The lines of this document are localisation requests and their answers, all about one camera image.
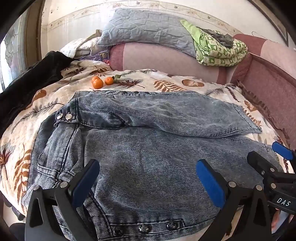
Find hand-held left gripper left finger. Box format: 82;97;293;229
24;159;100;241

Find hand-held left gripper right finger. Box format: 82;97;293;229
196;159;273;241

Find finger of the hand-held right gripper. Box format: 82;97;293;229
246;151;281;183
272;141;295;163

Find grey-blue denim pants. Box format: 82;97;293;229
21;90;287;239

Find person's right hand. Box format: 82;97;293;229
270;209;294;234

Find pink padded side cushion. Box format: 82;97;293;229
231;34;296;151

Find black garment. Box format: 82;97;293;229
0;51;74;137

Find green patterned blanket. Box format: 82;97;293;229
180;20;249;67

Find leaf-print fleece blanket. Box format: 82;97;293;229
0;59;296;216

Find purple packet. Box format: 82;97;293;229
79;51;110;64

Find dark grey cloth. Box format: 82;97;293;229
198;27;234;48

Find pink striped bolster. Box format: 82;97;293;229
109;42;252;85

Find cream quilt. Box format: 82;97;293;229
60;30;111;61

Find frosted glass window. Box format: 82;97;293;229
0;14;30;93

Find grey quilted pillow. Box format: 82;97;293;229
97;8;199;58

